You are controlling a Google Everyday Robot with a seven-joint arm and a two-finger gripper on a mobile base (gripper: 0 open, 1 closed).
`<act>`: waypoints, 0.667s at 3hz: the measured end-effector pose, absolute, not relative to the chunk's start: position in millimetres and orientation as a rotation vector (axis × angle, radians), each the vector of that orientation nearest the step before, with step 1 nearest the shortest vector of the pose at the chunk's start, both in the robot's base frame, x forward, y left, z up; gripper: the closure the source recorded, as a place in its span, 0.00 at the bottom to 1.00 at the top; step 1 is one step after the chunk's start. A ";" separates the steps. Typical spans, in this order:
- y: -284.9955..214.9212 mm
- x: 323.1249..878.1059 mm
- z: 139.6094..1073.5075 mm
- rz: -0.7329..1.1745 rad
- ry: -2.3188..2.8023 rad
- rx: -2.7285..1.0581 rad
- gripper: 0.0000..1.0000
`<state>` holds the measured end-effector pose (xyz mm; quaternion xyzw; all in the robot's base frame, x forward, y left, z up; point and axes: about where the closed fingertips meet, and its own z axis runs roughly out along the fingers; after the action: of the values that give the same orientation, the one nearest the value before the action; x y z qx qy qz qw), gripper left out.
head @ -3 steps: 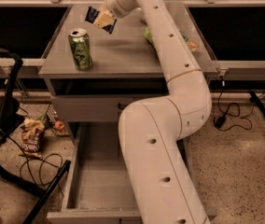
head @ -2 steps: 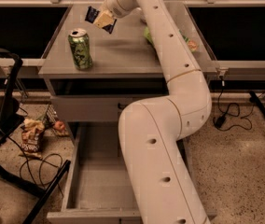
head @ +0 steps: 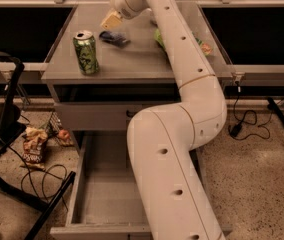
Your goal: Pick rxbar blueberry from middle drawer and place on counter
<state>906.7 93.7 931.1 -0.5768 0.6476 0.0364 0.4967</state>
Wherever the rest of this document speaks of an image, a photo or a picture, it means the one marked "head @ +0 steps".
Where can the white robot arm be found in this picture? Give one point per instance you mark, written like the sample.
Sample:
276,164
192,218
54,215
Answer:
160,138

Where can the closed grey top drawer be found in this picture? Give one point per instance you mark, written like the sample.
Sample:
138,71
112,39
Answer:
98,116

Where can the green chip bag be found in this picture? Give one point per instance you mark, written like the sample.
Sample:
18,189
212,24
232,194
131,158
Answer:
206,48

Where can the green soda can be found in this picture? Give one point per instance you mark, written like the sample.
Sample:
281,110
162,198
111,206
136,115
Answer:
85,49

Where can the black top drawer handle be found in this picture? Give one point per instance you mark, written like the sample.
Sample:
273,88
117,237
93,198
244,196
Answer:
131,114

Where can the grey drawer cabinet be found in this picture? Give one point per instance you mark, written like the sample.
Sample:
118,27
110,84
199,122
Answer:
138,73

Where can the wire basket with apple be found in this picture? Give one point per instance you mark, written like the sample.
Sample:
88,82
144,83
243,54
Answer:
57,132

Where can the dark blue rxbar wrapper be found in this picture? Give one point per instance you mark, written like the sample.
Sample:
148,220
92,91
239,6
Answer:
114,38

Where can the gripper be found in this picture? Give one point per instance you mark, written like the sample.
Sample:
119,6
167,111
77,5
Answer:
120,8

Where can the brown snack bag on floor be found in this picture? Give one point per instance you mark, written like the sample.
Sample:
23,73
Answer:
34,144

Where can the black metal stand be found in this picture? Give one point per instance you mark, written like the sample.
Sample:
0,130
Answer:
10,129

